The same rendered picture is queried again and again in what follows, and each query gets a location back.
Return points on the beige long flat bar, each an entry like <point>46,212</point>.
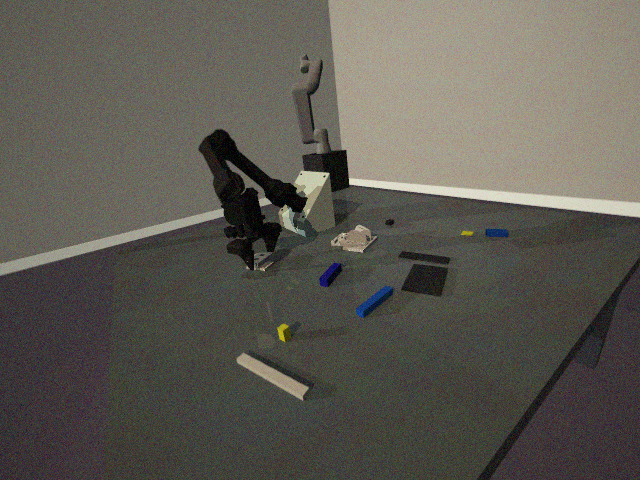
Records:
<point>277,378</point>

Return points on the small yellow block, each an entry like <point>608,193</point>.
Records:
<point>284,332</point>

